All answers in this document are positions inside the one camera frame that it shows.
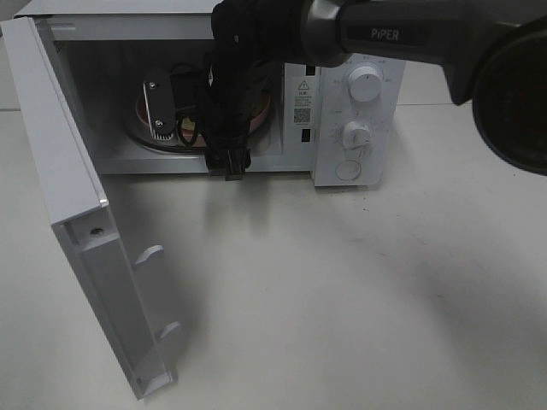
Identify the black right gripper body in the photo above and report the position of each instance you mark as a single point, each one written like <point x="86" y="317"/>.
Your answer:
<point x="231" y="88"/>

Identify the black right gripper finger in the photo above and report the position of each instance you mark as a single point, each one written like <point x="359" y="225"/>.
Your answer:
<point x="227" y="154"/>

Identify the pink round plate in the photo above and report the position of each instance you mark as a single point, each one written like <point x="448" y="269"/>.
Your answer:
<point x="259" y="116"/>

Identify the round microwave door button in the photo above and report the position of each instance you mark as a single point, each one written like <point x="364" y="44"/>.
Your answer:
<point x="348" y="170"/>

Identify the white microwave knob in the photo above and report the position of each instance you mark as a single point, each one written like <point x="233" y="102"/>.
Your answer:
<point x="365" y="82"/>
<point x="355" y="135"/>

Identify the white bread sandwich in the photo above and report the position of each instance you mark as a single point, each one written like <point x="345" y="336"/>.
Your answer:
<point x="188" y="124"/>

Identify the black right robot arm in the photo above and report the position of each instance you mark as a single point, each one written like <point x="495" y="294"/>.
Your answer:
<point x="493" y="54"/>

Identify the white microwave oven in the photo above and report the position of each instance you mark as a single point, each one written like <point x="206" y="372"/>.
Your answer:
<point x="111" y="47"/>

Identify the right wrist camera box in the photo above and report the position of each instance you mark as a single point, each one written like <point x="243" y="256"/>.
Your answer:
<point x="160" y="108"/>

